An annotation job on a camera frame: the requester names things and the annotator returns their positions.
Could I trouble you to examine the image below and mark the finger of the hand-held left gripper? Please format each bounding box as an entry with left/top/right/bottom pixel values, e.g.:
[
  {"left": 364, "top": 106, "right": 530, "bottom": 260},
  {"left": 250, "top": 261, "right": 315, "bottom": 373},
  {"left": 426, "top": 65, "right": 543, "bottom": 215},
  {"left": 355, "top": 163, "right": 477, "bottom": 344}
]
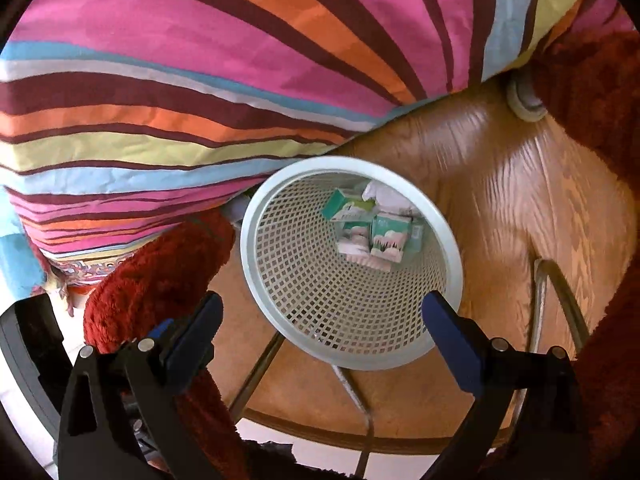
[{"left": 147, "top": 322, "right": 176, "bottom": 346}]

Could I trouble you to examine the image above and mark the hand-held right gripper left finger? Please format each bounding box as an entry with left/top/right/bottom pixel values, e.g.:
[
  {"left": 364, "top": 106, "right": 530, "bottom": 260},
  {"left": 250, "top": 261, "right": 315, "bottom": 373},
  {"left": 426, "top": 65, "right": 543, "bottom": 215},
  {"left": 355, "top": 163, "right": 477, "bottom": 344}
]
[{"left": 57, "top": 291, "right": 224, "bottom": 480}]

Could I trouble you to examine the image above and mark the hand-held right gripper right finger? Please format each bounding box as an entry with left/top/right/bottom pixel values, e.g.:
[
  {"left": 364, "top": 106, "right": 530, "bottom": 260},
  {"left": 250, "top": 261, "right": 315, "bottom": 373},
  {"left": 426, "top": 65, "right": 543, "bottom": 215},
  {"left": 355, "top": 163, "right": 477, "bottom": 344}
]
[{"left": 421, "top": 290, "right": 586, "bottom": 480}]

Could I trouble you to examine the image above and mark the white mesh waste basket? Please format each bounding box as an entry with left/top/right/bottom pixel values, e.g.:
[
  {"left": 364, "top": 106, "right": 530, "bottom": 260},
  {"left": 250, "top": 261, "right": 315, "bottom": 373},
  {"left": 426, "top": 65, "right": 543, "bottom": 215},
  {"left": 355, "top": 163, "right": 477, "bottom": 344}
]
[{"left": 240, "top": 156, "right": 463, "bottom": 372}]

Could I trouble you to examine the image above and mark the pink and white pack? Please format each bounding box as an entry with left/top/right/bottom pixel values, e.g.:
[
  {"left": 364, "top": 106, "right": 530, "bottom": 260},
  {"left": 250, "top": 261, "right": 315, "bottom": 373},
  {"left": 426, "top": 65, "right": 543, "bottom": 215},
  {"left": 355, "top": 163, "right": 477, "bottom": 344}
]
[{"left": 336, "top": 225, "right": 373, "bottom": 261}]

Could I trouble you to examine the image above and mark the white paper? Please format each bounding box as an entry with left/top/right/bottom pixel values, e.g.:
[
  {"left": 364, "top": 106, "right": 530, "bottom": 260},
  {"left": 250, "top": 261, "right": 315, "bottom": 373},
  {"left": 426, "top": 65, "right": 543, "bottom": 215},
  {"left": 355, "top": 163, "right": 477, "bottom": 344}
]
[{"left": 361, "top": 180, "right": 421, "bottom": 218}]

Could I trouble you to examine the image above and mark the green and white medicine box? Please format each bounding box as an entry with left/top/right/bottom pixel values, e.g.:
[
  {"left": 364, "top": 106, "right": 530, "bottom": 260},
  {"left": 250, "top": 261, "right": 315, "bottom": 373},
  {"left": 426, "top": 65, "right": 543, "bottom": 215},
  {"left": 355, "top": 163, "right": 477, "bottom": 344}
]
[{"left": 321, "top": 188, "right": 376, "bottom": 223}]

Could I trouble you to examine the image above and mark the dark cloth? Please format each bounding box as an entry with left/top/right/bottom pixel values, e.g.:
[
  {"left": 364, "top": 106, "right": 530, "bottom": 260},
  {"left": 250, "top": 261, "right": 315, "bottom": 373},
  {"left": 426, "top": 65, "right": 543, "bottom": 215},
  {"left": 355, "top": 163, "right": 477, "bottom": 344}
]
[{"left": 240, "top": 437, "right": 371, "bottom": 480}]

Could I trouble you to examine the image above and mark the striped bed sheet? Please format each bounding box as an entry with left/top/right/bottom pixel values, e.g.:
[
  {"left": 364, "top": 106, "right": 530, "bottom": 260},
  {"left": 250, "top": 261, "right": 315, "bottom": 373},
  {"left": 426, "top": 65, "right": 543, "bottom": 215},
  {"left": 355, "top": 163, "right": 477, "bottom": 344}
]
[{"left": 0, "top": 0, "right": 636, "bottom": 271}]

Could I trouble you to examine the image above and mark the white round bed foot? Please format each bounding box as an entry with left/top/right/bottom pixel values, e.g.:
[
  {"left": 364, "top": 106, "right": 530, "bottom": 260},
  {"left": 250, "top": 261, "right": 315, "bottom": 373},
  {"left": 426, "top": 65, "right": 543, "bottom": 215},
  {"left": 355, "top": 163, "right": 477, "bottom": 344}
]
[{"left": 505, "top": 72, "right": 547, "bottom": 122}]

